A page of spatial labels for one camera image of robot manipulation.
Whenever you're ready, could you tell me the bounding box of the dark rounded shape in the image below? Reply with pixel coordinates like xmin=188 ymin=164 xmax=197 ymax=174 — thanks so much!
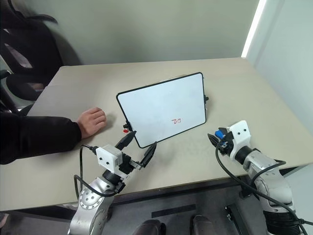
xmin=190 ymin=214 xmax=220 ymax=235
xmin=133 ymin=219 xmax=167 ymax=235

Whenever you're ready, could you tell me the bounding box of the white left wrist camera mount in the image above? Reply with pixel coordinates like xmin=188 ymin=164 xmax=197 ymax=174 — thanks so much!
xmin=95 ymin=144 xmax=123 ymax=172

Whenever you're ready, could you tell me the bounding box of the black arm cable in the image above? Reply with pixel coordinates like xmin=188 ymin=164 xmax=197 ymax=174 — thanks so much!
xmin=215 ymin=140 xmax=313 ymax=235
xmin=73 ymin=144 xmax=118 ymax=204

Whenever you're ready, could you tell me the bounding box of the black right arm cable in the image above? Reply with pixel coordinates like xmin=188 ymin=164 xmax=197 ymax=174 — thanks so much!
xmin=215 ymin=140 xmax=313 ymax=235

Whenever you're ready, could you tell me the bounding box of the black metal bracket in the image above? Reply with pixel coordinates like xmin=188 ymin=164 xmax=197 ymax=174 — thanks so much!
xmin=224 ymin=204 xmax=246 ymax=229

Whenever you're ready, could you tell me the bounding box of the black table clamp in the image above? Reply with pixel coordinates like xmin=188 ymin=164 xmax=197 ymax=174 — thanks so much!
xmin=239 ymin=183 xmax=251 ymax=198

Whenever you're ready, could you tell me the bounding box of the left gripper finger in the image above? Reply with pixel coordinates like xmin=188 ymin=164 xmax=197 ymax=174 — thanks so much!
xmin=114 ymin=131 xmax=137 ymax=151
xmin=140 ymin=142 xmax=158 ymax=168

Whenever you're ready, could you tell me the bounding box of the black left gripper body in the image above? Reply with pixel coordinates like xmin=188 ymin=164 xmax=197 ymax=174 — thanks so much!
xmin=118 ymin=153 xmax=145 ymax=176

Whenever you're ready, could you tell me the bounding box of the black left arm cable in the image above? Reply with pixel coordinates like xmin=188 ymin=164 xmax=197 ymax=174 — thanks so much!
xmin=73 ymin=144 xmax=118 ymax=204

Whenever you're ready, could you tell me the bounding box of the whiteboard with black frame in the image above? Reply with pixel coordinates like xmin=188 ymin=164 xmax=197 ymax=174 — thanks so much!
xmin=116 ymin=72 xmax=210 ymax=149

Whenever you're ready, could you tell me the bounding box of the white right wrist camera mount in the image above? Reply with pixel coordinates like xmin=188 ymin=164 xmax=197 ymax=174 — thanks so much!
xmin=225 ymin=120 xmax=252 ymax=163

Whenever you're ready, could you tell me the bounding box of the person's bare hand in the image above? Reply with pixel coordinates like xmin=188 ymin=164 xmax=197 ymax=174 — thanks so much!
xmin=76 ymin=107 xmax=107 ymax=139

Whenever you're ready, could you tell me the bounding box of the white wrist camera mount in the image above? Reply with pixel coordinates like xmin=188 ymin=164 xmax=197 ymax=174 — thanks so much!
xmin=95 ymin=144 xmax=123 ymax=172
xmin=225 ymin=120 xmax=252 ymax=163

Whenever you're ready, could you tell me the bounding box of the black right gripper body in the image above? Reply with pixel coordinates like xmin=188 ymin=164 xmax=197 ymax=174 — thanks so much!
xmin=218 ymin=131 xmax=235 ymax=156

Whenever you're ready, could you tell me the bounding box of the black office chair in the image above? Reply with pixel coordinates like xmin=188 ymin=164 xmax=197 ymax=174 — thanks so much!
xmin=0 ymin=0 xmax=82 ymax=114

